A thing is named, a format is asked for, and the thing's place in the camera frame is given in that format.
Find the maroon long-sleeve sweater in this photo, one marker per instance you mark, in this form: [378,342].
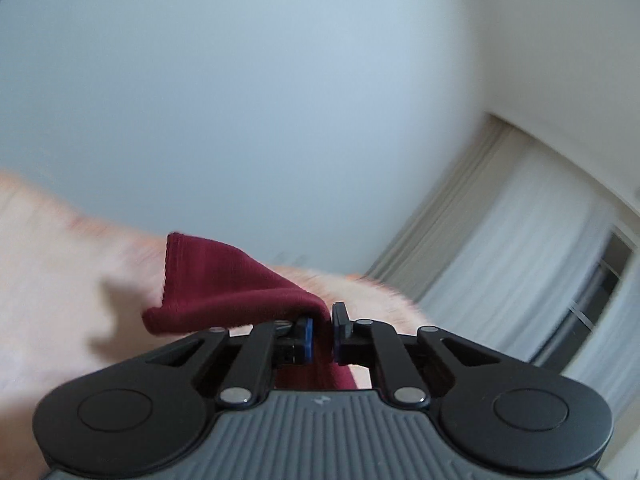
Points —
[209,283]

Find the white sheer curtain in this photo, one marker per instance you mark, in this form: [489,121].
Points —
[516,277]
[608,362]

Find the left white sheer curtain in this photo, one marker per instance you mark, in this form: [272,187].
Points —
[516,277]

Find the floral peach comforter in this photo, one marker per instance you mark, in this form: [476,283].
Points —
[73,291]

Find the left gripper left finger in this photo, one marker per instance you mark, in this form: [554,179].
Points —
[258,356]

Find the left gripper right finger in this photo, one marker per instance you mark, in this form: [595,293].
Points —
[377,346]

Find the left beige drape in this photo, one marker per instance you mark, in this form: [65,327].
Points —
[436,232]

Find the white framed window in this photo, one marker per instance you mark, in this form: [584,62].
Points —
[587,307]

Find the right white sheer curtain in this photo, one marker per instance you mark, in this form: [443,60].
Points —
[608,362]

